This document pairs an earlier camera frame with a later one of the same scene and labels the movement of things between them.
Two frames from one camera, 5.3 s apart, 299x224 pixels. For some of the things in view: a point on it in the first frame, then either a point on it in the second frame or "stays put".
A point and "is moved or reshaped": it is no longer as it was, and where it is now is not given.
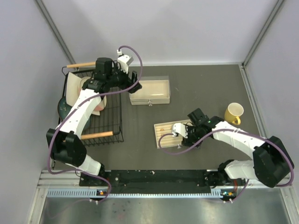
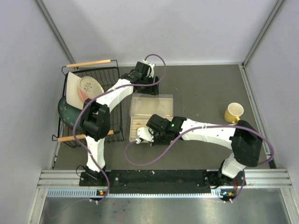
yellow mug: (233, 112) stays put
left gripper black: (127, 80) to (153, 90)
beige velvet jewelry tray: (166, 128) is moved or reshaped
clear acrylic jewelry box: (155, 90) is moved or reshaped
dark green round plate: (63, 108) stays put
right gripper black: (189, 141) to (156, 142)
